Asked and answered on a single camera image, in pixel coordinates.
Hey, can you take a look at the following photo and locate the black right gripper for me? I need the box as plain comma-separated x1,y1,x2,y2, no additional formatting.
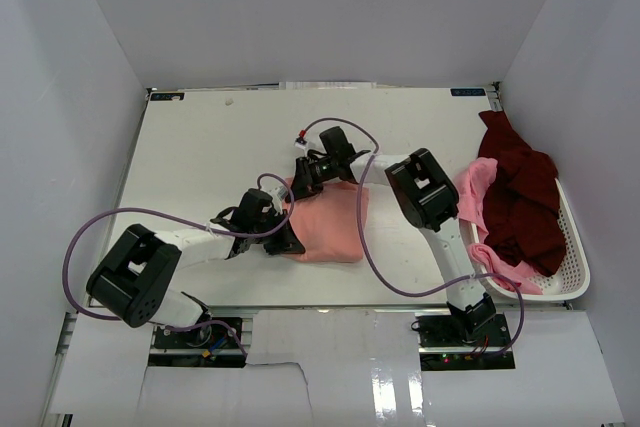
286,156,339,202

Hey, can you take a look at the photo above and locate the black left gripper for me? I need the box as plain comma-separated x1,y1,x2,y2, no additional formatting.
250,209,304,255

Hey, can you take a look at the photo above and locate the salmon pink t shirt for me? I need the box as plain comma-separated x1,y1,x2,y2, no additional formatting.
285,181,364,263

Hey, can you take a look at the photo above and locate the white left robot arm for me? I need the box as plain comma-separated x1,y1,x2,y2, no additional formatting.
86,187,305,346

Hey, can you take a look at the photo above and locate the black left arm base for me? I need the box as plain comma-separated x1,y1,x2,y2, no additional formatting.
148,317,248,369

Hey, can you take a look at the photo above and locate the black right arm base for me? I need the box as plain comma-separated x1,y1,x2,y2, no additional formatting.
411,314,516,372

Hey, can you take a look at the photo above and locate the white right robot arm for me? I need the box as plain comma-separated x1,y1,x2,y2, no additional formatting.
286,126,496,346

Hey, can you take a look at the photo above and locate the white paper sheets front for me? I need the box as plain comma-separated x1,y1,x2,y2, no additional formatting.
51,310,623,426

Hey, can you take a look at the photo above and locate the light pink t shirt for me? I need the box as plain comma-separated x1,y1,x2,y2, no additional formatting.
454,157,542,295

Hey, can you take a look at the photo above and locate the blue left table label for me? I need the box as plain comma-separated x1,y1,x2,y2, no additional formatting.
149,92,185,102

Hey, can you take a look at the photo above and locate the blue table label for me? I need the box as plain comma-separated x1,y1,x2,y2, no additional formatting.
149,92,185,102
450,88,486,97

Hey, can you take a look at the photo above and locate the blue right table label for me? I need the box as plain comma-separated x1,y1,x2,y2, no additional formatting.
450,88,486,97

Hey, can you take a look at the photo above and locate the dark red t shirt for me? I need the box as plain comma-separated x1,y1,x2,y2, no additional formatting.
478,111,566,277

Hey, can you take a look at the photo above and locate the white perforated laundry basket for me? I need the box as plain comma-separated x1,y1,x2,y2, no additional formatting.
460,179,591,304

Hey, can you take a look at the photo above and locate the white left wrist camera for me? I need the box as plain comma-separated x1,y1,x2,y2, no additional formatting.
271,186,290,203

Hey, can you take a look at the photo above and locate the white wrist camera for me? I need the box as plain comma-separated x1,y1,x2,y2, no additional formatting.
271,186,290,203
294,130,316,156

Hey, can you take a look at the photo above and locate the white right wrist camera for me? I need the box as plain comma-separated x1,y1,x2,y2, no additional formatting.
294,130,316,156

